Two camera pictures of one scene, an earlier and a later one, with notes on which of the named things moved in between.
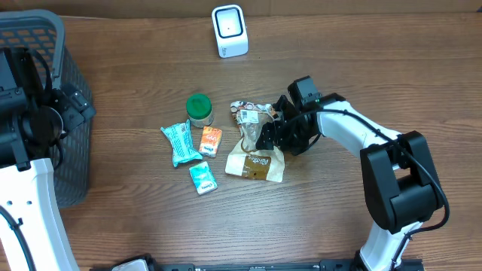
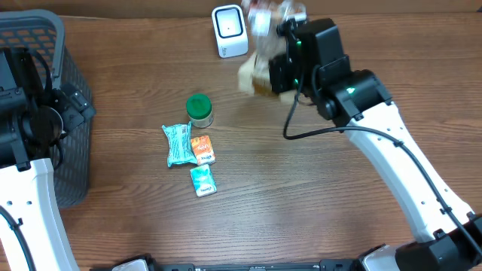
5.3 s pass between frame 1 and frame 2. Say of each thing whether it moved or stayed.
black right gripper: moved
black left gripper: stayed
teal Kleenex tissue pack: stayed
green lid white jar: stayed
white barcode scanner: stayed
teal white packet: stayed
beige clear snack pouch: moved
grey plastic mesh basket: stayed
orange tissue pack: moved
